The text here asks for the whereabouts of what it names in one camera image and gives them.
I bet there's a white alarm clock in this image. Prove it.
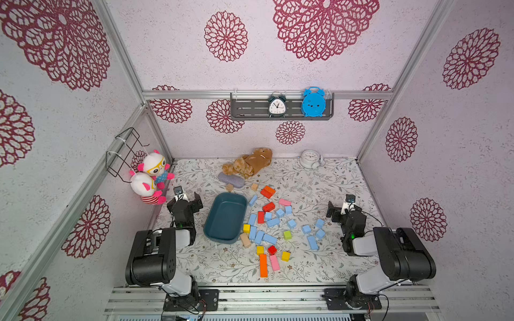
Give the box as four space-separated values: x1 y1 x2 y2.
298 150 325 169

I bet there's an orange red block back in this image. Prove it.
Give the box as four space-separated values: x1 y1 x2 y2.
260 186 276 199

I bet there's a black wire basket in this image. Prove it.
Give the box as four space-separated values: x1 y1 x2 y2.
104 127 149 183

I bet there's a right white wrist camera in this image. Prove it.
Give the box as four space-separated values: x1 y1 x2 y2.
341 194 356 215

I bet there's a red block middle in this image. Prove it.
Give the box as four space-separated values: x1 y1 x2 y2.
262 202 276 212

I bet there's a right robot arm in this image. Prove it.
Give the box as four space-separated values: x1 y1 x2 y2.
326 202 436 309

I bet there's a long pink block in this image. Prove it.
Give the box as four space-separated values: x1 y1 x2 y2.
269 255 281 272

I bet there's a teal plastic bin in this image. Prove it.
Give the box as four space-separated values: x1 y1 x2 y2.
203 192 248 244

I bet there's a dark green alarm clock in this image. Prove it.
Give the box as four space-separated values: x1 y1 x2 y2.
268 94 287 118

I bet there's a blue long block right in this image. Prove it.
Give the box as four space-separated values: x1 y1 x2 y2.
307 235 319 251

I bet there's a white plush with glasses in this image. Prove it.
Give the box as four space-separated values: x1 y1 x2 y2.
137 150 175 190

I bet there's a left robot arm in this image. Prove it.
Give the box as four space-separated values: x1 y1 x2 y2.
124 193 203 302

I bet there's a long orange block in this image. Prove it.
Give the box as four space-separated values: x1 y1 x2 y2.
259 254 269 278

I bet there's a grey wall shelf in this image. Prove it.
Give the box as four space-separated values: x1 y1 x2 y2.
230 93 334 121

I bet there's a purple oval pad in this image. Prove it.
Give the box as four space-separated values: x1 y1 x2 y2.
218 173 245 188

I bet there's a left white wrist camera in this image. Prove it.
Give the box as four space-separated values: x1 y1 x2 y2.
173 186 189 201

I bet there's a blue alarm clock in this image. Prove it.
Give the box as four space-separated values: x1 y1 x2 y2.
301 87 326 117

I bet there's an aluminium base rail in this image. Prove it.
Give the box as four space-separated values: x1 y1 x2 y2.
103 284 441 320

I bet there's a brown plush dog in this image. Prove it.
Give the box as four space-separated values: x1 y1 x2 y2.
222 148 273 179

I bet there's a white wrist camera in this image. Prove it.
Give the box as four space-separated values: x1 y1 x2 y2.
173 186 189 201
341 194 356 215

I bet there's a tan wooden block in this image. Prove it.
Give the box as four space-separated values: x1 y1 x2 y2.
240 233 252 248

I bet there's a yellow cube front right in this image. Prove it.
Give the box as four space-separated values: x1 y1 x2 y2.
282 251 290 262

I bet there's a white plush striped shirt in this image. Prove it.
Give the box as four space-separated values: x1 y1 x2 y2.
129 170 166 205

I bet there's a pink block back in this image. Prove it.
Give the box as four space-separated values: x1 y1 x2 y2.
279 199 291 207

